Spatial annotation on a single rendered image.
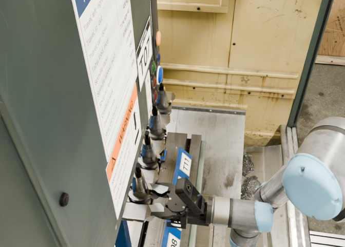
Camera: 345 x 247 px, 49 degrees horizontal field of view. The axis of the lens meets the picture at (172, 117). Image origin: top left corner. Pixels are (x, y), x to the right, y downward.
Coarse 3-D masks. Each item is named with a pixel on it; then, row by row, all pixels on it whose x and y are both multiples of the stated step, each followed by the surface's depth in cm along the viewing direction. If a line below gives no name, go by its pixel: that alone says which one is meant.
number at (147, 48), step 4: (148, 32) 59; (148, 36) 59; (148, 40) 59; (144, 44) 56; (148, 44) 59; (144, 48) 57; (148, 48) 60; (144, 52) 57; (148, 52) 60; (144, 56) 57; (148, 56) 60; (144, 60) 57; (148, 60) 61; (144, 64) 58; (144, 68) 58
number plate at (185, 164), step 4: (184, 156) 142; (184, 160) 141; (188, 160) 143; (180, 164) 138; (184, 164) 140; (188, 164) 142; (180, 168) 137; (184, 168) 138; (188, 168) 140; (184, 172) 138; (188, 172) 140; (188, 176) 139
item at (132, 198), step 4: (148, 184) 99; (148, 188) 98; (148, 192) 98; (128, 196) 97; (132, 196) 96; (144, 196) 96; (148, 196) 96; (132, 200) 96; (136, 200) 96; (140, 200) 96; (144, 200) 96; (148, 200) 98
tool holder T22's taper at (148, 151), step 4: (144, 144) 100; (148, 144) 100; (152, 144) 101; (144, 148) 101; (148, 148) 101; (152, 148) 102; (144, 152) 102; (148, 152) 101; (152, 152) 102; (144, 156) 103; (148, 156) 102; (152, 156) 103; (156, 156) 105; (144, 160) 103; (148, 160) 103; (152, 160) 104
